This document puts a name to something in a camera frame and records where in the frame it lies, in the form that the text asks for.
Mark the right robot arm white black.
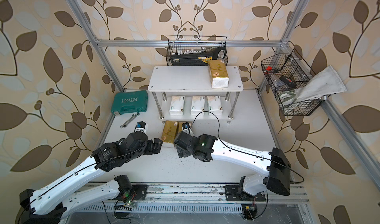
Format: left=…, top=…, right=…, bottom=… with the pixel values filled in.
left=174, top=132, right=291, bottom=196

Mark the green tool case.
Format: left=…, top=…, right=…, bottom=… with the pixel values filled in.
left=111, top=90, right=148, bottom=115

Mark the back black wire basket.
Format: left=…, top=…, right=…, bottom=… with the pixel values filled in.
left=166, top=35, right=227, bottom=57

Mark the white tissue pack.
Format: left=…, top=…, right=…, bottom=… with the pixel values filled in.
left=169, top=96, right=185, bottom=116
left=190, top=96, right=205, bottom=115
left=207, top=96, right=223, bottom=115

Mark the black wire basket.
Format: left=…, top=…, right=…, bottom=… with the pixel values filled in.
left=261, top=49, right=329, bottom=116
left=166, top=35, right=227, bottom=57

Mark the red-handled tool in basket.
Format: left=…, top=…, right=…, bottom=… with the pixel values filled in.
left=264, top=66, right=280, bottom=75

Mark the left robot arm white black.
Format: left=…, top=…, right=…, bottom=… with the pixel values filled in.
left=16, top=131, right=163, bottom=224

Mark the right black wire basket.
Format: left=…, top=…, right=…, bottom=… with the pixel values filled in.
left=261, top=49, right=329, bottom=116

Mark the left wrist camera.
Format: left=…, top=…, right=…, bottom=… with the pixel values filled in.
left=135, top=121, right=147, bottom=133

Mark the white two-tier shelf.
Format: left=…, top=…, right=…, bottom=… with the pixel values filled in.
left=148, top=66, right=243, bottom=124

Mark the gold tissue pack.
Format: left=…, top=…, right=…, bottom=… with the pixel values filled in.
left=177, top=122, right=184, bottom=133
left=208, top=60, right=229, bottom=89
left=161, top=121, right=179, bottom=143

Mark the black yellow box in basket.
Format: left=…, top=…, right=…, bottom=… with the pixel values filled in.
left=166, top=47, right=228, bottom=66

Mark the silver combination wrench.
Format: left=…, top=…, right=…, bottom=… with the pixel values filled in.
left=120, top=113, right=140, bottom=129

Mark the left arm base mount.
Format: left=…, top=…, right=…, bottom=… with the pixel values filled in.
left=112, top=184, right=148, bottom=203

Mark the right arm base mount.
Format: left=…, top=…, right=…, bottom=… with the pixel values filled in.
left=224, top=185, right=266, bottom=202

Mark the aluminium front rail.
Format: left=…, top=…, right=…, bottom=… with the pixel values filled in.
left=63, top=182, right=309, bottom=205

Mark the white cloth rag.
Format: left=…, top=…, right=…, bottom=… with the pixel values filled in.
left=279, top=65, right=347, bottom=106

